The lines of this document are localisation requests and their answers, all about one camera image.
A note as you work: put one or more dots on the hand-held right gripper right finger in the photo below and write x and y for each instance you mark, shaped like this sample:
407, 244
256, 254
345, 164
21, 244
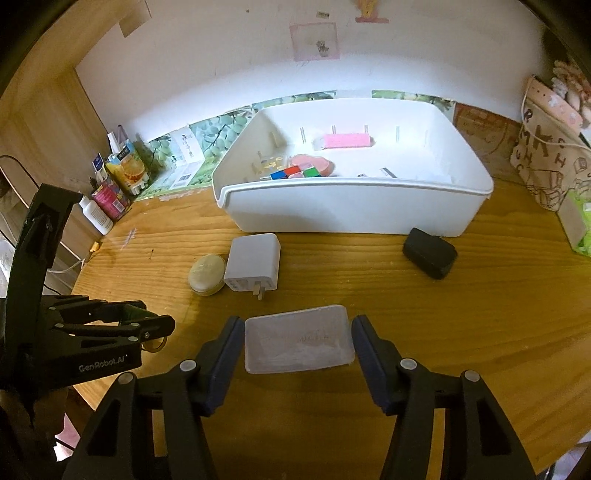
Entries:
367, 360

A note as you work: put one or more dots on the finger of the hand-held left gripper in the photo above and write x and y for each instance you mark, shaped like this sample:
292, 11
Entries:
147, 330
101, 308

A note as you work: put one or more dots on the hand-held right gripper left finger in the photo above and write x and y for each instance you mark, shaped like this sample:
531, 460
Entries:
226, 360

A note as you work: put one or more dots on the white tissue packet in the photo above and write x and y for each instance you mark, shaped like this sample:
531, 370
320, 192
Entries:
295, 341

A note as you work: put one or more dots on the white plastic storage bin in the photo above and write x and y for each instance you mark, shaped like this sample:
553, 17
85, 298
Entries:
346, 207

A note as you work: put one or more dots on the colourful puzzle cube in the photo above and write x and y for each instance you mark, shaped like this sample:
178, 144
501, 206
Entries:
291, 173

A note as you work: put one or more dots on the white plastic bottle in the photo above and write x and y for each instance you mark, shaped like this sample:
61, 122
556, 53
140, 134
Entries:
97, 217

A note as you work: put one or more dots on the white power adapter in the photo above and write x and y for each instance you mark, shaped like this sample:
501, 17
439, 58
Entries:
251, 263

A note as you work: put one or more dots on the pink can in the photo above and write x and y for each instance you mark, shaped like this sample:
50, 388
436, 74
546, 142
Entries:
111, 198

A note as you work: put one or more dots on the small black box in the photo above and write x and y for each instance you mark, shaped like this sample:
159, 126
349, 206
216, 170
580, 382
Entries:
429, 254

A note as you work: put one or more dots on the orange juice carton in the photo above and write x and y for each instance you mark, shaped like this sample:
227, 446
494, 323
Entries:
127, 170

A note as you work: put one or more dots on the blue and white box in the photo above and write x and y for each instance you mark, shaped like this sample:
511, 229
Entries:
98, 166

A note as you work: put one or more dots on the white tube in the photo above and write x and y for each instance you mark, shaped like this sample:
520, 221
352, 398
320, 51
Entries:
114, 141

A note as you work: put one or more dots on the white paper box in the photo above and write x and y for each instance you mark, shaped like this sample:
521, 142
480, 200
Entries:
187, 152

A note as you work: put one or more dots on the small dark metal item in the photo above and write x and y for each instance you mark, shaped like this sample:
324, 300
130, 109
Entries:
388, 173

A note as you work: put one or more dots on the green leaf patterned mat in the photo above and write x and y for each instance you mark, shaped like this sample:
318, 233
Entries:
221, 127

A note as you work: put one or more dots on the pink ridged block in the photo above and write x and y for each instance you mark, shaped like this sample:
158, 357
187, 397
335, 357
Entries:
346, 141

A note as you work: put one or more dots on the green tissue pack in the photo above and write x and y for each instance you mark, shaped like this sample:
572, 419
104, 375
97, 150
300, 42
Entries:
579, 221

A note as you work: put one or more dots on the brown drawn cardboard sheet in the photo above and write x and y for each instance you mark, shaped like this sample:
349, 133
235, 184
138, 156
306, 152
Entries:
485, 134

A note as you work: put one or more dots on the beige printed bag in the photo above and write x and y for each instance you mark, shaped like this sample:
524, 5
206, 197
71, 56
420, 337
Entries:
545, 175

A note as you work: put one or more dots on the brown tape patch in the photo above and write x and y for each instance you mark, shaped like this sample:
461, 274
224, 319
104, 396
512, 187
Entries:
134, 18

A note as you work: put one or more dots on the wall drawing paper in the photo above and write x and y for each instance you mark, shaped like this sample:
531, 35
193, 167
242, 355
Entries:
316, 41

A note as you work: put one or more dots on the bear wall sticker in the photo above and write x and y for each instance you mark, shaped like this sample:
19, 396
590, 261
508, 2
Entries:
369, 11

